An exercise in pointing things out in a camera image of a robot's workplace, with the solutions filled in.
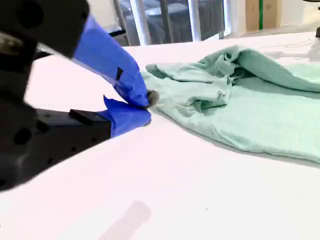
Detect white window frame post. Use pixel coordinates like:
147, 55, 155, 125
187, 0, 202, 43
129, 0, 152, 46

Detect pale green T-shirt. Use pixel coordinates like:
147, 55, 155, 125
139, 44, 320, 165

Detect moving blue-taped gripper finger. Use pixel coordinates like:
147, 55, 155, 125
0, 0, 160, 109

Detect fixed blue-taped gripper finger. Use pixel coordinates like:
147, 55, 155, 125
34, 94, 152, 176

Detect green upright strip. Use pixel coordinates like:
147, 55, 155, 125
258, 0, 264, 31

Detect cardboard box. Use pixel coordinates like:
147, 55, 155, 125
245, 0, 279, 32

